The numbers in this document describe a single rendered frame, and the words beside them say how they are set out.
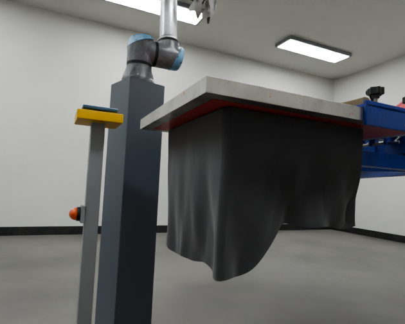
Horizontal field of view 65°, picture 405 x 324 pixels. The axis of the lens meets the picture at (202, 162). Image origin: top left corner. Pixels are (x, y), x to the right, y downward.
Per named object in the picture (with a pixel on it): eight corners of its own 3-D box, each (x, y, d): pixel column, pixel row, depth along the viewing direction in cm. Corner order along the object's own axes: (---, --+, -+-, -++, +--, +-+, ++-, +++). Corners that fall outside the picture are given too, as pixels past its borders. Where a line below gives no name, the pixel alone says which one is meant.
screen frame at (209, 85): (206, 92, 69) (206, 74, 69) (139, 129, 122) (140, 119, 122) (429, 132, 101) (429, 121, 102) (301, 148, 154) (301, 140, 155)
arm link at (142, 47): (123, 65, 152) (125, 38, 153) (151, 71, 158) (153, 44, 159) (128, 57, 141) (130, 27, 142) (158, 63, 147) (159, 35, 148)
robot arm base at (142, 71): (115, 84, 149) (116, 63, 150) (143, 92, 159) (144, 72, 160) (131, 77, 138) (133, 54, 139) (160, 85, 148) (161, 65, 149)
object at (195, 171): (218, 285, 75) (225, 105, 78) (160, 247, 116) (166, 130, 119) (229, 283, 77) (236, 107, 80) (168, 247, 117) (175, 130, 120)
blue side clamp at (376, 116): (366, 124, 88) (366, 99, 88) (351, 126, 92) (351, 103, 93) (432, 135, 100) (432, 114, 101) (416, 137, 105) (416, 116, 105)
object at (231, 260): (225, 281, 76) (233, 107, 79) (218, 276, 80) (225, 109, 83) (361, 269, 95) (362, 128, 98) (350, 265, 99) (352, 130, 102)
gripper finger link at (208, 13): (205, 29, 124) (203, 4, 123) (216, 24, 120) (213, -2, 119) (199, 27, 122) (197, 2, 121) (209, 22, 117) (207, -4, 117)
